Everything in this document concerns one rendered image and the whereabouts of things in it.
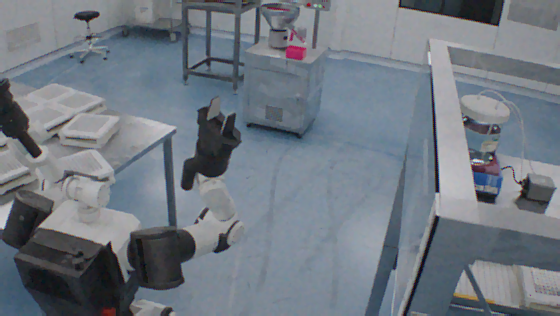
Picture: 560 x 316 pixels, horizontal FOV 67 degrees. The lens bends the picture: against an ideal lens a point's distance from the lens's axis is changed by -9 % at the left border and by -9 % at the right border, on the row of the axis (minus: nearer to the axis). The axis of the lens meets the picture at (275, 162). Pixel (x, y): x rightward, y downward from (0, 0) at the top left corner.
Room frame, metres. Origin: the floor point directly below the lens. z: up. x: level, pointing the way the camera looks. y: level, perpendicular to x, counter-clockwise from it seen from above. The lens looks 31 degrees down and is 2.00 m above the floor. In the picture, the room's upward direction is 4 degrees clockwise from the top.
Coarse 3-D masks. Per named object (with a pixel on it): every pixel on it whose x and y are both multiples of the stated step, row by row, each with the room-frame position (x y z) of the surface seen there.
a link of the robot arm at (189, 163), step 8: (192, 160) 0.96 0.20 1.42; (184, 168) 0.94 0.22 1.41; (192, 168) 0.94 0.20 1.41; (200, 168) 0.93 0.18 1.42; (184, 176) 0.95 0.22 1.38; (192, 176) 0.95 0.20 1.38; (200, 176) 0.95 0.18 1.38; (208, 176) 0.94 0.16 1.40; (216, 176) 0.94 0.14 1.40; (224, 176) 0.97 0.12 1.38; (184, 184) 0.96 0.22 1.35; (192, 184) 0.97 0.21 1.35; (200, 184) 0.95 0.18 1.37
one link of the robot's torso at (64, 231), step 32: (64, 224) 0.88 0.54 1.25; (96, 224) 0.89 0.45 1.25; (128, 224) 0.91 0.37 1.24; (32, 256) 0.75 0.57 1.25; (64, 256) 0.77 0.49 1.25; (96, 256) 0.78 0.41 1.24; (128, 256) 0.84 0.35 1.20; (32, 288) 0.73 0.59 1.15; (64, 288) 0.71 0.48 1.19; (96, 288) 0.75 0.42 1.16; (128, 288) 0.86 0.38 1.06
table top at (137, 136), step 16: (16, 96) 2.55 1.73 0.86; (112, 112) 2.39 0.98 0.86; (128, 128) 2.20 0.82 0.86; (144, 128) 2.21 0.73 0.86; (160, 128) 2.22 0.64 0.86; (176, 128) 2.24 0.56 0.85; (48, 144) 1.96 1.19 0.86; (112, 144) 2.01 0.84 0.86; (128, 144) 2.02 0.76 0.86; (144, 144) 2.03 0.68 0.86; (112, 160) 1.85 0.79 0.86; (128, 160) 1.87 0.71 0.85; (0, 208) 1.39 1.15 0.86; (0, 224) 1.29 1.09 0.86
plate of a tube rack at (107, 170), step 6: (90, 150) 1.81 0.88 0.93; (96, 150) 1.81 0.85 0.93; (72, 156) 1.74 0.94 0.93; (96, 156) 1.76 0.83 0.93; (90, 162) 1.70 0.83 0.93; (102, 162) 1.71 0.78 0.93; (72, 168) 1.64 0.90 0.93; (90, 168) 1.65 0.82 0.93; (108, 168) 1.66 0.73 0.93; (90, 174) 1.61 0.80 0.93; (96, 174) 1.61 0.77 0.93; (102, 174) 1.62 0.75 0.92; (108, 174) 1.64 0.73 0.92
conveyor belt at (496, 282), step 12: (480, 264) 1.31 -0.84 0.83; (492, 264) 1.31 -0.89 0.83; (480, 276) 1.24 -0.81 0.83; (492, 276) 1.24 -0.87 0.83; (504, 276) 1.24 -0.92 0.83; (456, 288) 1.17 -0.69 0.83; (468, 288) 1.17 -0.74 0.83; (480, 288) 1.17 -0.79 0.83; (492, 288) 1.18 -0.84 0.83; (504, 288) 1.18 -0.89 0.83; (504, 300) 1.11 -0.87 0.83; (516, 300) 1.11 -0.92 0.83
